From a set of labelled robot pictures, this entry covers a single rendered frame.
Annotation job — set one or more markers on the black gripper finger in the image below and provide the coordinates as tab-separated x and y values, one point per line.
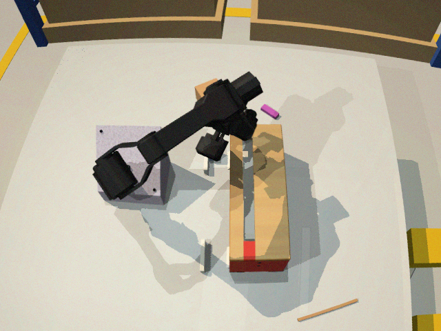
208	135

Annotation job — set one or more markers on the small pink block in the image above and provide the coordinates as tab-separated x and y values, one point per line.
270	111

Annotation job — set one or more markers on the tan rectangular block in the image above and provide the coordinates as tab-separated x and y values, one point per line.
201	88

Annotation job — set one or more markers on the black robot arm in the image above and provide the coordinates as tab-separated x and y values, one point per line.
223	101

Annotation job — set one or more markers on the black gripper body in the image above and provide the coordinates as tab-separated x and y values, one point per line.
213	147

